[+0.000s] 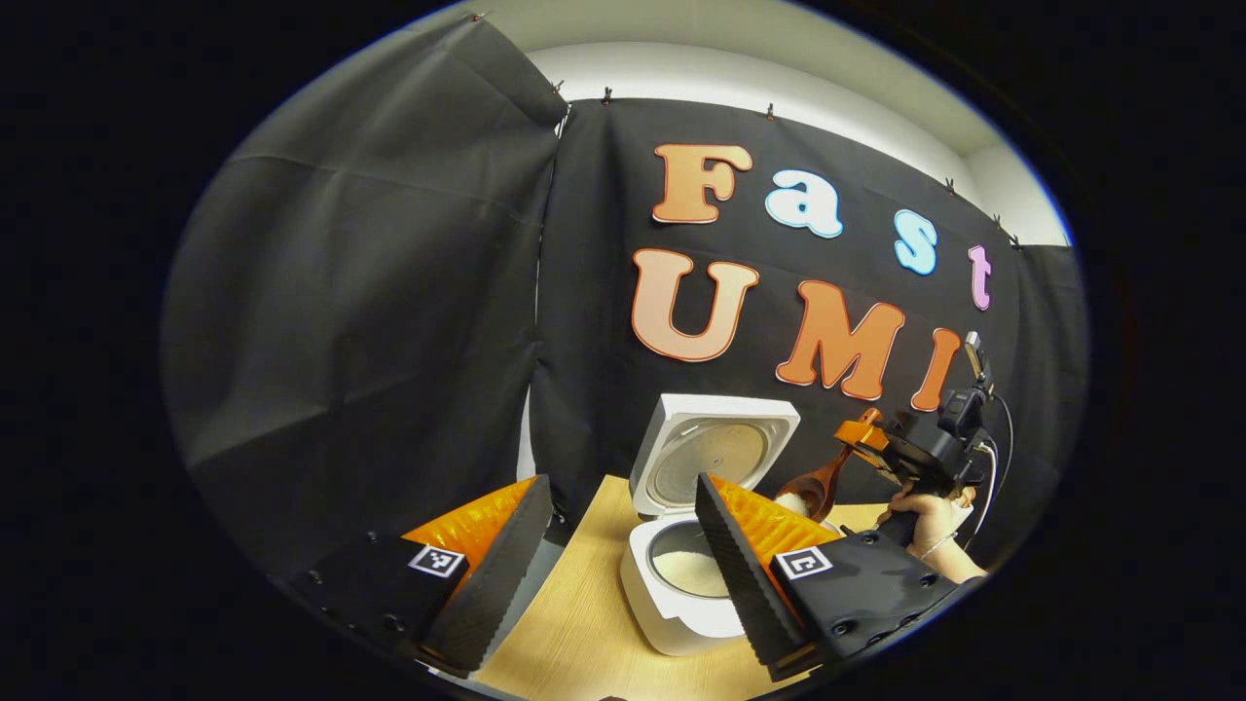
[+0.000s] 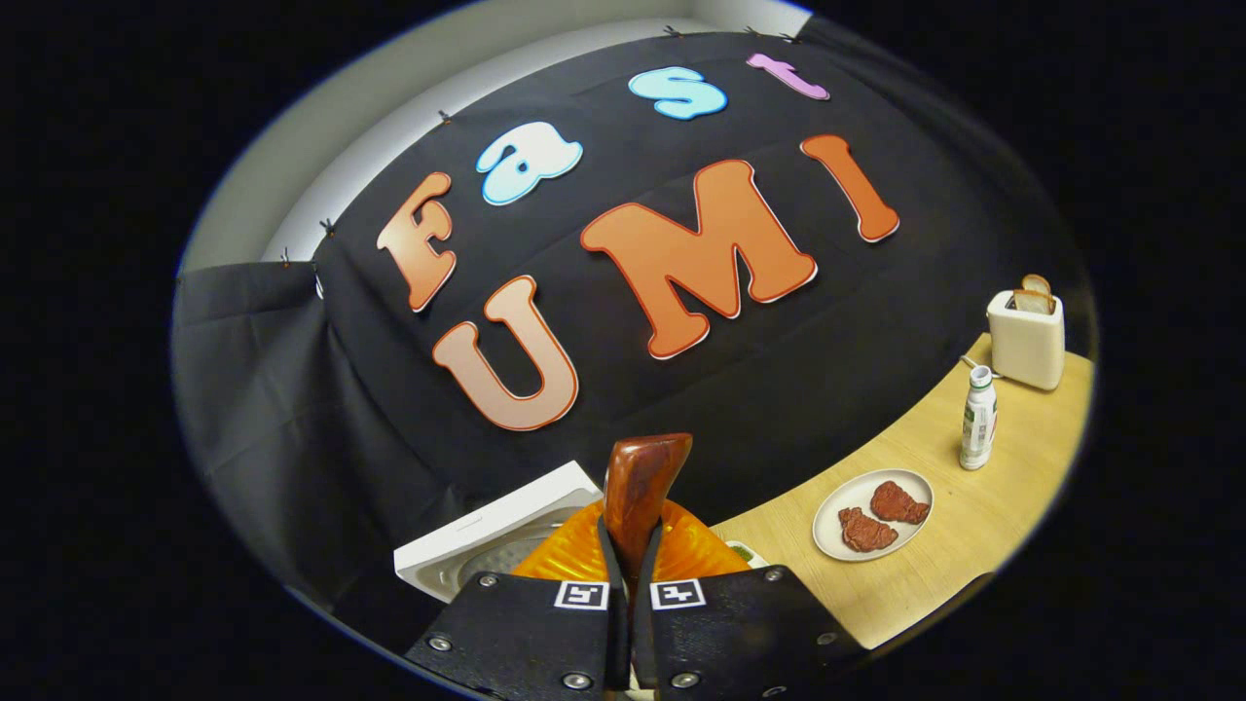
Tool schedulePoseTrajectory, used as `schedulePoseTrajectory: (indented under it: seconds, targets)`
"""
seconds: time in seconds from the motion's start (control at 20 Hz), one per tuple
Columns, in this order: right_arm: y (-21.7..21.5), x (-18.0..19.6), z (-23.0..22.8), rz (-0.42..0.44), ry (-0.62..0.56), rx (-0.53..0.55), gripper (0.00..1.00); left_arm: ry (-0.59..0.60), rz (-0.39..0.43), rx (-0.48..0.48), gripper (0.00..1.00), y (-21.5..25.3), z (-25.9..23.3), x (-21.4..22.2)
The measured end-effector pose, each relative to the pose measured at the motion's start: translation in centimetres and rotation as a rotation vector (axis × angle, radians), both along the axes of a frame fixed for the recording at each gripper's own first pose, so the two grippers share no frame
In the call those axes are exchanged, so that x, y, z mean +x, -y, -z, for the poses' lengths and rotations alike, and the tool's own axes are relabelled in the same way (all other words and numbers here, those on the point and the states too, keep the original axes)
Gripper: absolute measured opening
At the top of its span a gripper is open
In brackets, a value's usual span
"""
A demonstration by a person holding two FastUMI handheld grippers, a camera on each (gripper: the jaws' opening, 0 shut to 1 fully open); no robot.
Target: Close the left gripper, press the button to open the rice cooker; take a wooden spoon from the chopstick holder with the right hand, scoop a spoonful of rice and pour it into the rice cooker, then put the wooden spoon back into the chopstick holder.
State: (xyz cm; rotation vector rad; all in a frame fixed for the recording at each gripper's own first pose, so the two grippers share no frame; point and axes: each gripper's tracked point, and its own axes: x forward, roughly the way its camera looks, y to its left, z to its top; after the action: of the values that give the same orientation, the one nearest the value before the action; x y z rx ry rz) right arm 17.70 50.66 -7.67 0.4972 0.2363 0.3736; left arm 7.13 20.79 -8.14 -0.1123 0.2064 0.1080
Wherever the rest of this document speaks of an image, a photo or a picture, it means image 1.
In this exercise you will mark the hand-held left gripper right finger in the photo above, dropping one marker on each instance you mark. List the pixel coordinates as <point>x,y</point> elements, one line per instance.
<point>735,574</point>

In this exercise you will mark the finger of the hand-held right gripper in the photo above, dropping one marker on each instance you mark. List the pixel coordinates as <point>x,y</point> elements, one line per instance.
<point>861,436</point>

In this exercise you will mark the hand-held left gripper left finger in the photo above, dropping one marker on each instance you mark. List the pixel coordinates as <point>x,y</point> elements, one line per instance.
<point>496,584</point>

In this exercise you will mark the white rice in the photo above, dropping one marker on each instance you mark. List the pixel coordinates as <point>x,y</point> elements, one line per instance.
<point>795,503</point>
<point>686,574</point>

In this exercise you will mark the brown wooden spoon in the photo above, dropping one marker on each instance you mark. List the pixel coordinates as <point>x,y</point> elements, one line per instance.
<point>823,477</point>

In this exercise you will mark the white rice cooker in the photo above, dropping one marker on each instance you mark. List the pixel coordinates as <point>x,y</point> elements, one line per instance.
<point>681,623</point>

